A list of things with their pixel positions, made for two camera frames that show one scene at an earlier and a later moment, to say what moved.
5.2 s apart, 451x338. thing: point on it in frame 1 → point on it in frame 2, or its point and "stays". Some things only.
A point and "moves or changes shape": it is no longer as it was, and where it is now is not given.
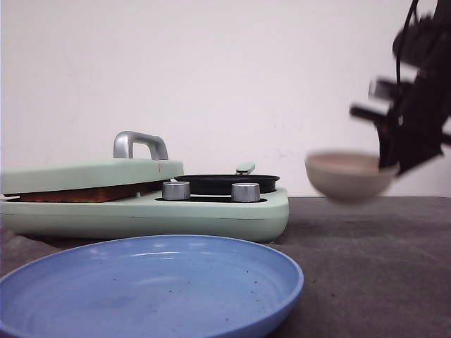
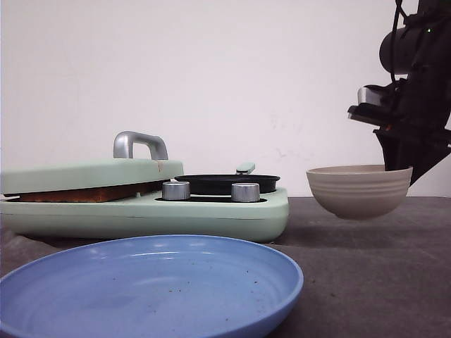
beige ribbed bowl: [349, 176] moves or changes shape
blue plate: [158, 286] stays
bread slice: [99, 194] stays
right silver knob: [245, 191] stays
